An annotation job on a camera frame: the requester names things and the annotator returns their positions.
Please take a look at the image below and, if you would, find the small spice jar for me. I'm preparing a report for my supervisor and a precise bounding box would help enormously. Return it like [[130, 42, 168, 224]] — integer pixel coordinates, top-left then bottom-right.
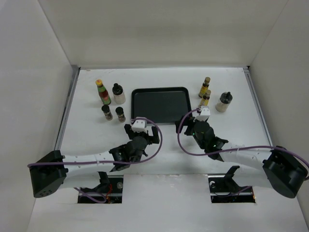
[[101, 105, 113, 121], [115, 106, 126, 122]]

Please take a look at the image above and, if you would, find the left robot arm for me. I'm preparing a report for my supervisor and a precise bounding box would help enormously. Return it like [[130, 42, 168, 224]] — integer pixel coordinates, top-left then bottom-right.
[[28, 120, 162, 198]]

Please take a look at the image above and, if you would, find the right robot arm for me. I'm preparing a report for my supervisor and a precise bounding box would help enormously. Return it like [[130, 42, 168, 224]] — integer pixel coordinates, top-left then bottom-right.
[[175, 117, 309, 198]]

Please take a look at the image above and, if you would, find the black plastic tray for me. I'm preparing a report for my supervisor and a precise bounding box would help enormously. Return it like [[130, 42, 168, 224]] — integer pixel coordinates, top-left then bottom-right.
[[131, 87, 191, 124]]

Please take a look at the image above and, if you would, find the front yellow label bottle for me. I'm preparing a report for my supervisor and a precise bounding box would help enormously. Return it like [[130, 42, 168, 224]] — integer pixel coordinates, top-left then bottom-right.
[[198, 89, 211, 107]]

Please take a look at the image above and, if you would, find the yellow label bottle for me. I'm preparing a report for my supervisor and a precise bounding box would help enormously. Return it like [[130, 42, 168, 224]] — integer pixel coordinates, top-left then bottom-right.
[[198, 77, 211, 98], [198, 89, 211, 107]]

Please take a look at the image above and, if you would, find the left white powder shaker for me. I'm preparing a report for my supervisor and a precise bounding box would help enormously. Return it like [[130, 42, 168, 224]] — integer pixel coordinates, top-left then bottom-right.
[[112, 83, 126, 104]]

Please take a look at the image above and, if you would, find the white powder shaker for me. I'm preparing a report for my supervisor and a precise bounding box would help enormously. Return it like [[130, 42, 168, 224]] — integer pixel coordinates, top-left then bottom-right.
[[112, 83, 126, 104], [215, 92, 233, 113]]

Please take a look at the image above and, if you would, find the right white powder shaker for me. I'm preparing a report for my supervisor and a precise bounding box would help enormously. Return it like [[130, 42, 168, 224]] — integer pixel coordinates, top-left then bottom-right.
[[215, 92, 233, 113]]

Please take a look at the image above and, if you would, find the red chili sauce bottle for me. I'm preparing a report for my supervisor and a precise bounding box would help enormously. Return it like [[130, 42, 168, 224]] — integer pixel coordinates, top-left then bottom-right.
[[96, 79, 111, 105]]

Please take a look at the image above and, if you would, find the rear yellow label bottle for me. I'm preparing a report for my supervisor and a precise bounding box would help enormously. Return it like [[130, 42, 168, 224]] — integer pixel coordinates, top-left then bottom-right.
[[198, 77, 211, 98]]

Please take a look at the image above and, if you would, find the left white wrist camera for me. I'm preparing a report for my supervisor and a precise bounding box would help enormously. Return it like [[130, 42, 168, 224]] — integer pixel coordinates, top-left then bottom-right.
[[131, 117, 147, 132]]

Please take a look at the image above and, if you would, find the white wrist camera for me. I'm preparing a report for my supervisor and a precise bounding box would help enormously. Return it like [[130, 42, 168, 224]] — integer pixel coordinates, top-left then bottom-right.
[[131, 117, 147, 132], [195, 106, 211, 121]]

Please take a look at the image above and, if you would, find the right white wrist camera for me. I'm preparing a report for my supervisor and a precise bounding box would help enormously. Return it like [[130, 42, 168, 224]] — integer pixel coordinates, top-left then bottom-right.
[[195, 106, 211, 121]]

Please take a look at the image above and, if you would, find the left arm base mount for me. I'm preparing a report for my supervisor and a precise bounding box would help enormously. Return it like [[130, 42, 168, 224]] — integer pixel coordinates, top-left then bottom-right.
[[77, 172, 124, 204]]

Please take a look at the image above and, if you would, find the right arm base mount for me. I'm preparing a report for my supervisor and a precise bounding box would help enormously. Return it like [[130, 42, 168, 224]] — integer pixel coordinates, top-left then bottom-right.
[[208, 166, 255, 203]]

